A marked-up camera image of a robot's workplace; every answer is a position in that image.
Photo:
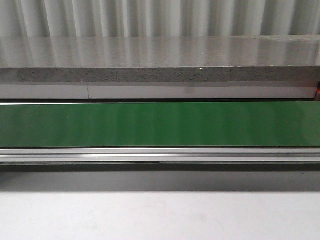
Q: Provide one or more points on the grey speckled stone shelf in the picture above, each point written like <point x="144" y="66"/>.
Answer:
<point x="160" y="59"/>

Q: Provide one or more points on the white pleated curtain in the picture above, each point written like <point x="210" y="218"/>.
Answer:
<point x="158" y="18"/>

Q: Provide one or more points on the aluminium conveyor front rail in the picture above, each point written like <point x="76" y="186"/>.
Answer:
<point x="162" y="155"/>

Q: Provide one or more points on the orange object at right edge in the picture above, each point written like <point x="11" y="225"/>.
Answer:
<point x="317" y="96"/>

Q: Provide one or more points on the green conveyor belt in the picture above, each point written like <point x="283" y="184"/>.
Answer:
<point x="165" y="124"/>

